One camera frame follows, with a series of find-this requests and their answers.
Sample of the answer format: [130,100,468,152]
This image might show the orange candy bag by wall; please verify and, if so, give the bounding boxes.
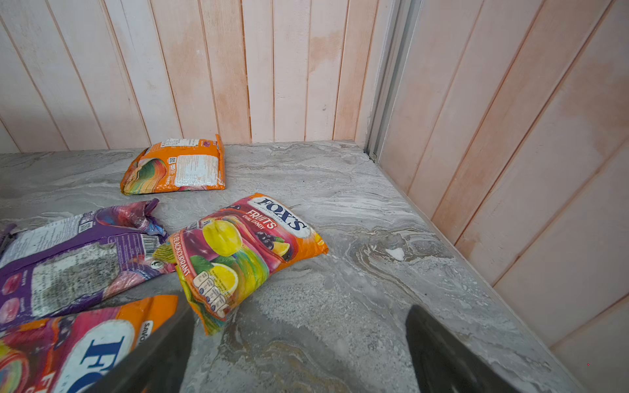
[121,135,226,195]

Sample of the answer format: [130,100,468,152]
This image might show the orange Fox's fruits candy bag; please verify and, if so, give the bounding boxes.
[152,193,329,335]

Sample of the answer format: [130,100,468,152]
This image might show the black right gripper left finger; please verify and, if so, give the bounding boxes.
[88,301,195,392]

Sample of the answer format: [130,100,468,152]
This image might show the aluminium frame rail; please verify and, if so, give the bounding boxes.
[364,1,424,164]

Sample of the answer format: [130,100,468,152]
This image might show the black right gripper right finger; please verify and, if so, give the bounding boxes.
[406,305,517,392]

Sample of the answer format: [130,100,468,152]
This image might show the purple candy bag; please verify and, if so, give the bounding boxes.
[1,198,174,332]

